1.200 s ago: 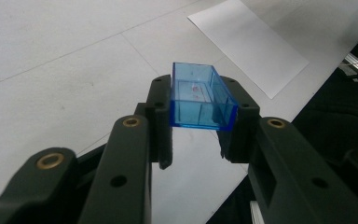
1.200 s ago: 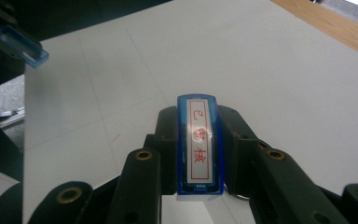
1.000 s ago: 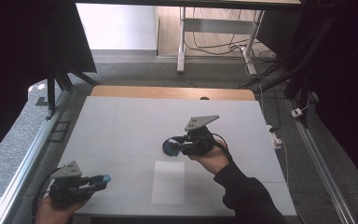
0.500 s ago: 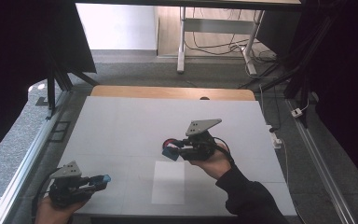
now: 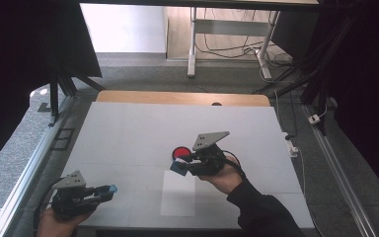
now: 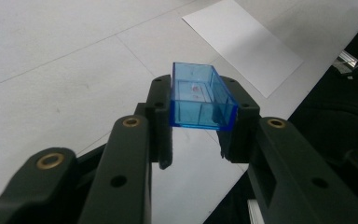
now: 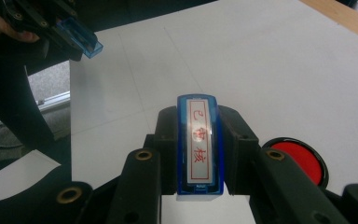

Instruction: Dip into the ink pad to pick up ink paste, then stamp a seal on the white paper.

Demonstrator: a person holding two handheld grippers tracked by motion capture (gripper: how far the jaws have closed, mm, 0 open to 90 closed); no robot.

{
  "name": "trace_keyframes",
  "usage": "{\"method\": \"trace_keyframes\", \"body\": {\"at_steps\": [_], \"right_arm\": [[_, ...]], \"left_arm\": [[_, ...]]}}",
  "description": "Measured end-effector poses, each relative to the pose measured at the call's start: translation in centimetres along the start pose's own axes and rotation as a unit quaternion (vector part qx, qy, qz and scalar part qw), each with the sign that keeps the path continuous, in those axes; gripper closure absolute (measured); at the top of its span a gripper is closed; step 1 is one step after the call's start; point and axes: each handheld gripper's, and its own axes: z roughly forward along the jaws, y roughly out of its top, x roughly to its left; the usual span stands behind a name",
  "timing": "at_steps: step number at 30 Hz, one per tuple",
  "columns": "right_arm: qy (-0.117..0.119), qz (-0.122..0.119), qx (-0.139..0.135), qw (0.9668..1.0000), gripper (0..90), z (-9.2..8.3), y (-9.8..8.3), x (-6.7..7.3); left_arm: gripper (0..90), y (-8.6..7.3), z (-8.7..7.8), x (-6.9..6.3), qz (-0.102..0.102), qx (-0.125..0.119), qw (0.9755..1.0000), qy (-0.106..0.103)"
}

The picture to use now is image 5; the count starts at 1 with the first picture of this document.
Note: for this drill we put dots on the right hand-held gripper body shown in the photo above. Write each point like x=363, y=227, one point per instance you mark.
x=207, y=140

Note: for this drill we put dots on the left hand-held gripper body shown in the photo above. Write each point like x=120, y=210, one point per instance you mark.
x=70, y=181

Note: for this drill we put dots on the round red ink pad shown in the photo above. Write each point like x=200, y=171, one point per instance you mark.
x=181, y=152

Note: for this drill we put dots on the blue stamp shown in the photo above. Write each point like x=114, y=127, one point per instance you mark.
x=178, y=168

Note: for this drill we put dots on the translucent blue stamp cap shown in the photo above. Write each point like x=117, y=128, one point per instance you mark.
x=112, y=189

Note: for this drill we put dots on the person's right hand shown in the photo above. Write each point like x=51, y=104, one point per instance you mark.
x=223, y=179

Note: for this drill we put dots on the person's left hand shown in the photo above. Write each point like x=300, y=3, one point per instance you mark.
x=54, y=227

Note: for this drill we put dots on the white paper sheet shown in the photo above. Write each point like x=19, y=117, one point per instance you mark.
x=177, y=197

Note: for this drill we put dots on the black table grommet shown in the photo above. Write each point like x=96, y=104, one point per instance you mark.
x=216, y=104

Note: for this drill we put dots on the wooden table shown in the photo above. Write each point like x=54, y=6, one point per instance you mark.
x=164, y=97

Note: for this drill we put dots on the white table mat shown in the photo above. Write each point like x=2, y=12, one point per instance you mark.
x=128, y=131

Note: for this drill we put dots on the white power strip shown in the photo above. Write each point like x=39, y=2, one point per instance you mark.
x=291, y=150

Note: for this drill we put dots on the black metal stand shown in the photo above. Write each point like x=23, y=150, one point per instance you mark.
x=54, y=95
x=322, y=95

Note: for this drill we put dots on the small white adapter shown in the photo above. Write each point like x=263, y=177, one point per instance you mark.
x=314, y=119

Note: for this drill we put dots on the black curtain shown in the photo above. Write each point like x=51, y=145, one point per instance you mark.
x=13, y=65
x=371, y=98

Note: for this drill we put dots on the aluminium floor rail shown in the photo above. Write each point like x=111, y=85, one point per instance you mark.
x=23, y=184
x=339, y=177

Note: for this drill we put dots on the white desk frame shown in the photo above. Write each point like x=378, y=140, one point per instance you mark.
x=191, y=49

